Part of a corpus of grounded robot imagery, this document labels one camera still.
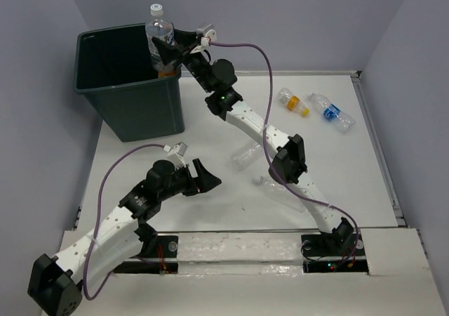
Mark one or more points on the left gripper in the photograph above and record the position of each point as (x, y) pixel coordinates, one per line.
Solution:
(203, 182)

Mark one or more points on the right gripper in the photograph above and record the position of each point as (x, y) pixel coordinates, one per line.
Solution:
(169, 53)

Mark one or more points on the clear bottle blue white label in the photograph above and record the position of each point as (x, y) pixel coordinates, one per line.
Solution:
(158, 28)

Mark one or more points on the orange drink bottle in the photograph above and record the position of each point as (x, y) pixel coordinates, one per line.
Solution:
(167, 73)

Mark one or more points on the clear unlabelled bottle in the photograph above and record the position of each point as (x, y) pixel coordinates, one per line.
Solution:
(246, 155)
(278, 193)

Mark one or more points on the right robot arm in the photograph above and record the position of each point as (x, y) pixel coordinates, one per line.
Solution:
(285, 154)

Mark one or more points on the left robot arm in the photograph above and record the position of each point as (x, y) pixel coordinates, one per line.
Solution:
(57, 282)

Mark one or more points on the dark green plastic bin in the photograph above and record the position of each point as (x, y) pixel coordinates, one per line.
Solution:
(113, 72)

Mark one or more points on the white foam strip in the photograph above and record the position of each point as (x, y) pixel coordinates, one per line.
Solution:
(239, 253)

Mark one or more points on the clear unlabelled bottle front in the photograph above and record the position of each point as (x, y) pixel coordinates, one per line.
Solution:
(278, 193)

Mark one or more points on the small bottle yellow cap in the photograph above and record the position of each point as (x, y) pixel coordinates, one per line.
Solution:
(291, 102)

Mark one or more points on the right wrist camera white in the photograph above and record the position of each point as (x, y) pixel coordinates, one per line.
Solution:
(205, 34)

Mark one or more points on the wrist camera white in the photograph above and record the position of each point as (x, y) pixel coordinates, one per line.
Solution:
(175, 154)
(205, 34)

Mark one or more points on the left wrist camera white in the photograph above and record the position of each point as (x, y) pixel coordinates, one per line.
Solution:
(175, 154)

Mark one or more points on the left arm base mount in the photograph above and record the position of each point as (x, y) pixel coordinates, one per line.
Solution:
(157, 259)

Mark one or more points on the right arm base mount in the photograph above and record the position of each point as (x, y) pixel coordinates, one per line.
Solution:
(320, 256)

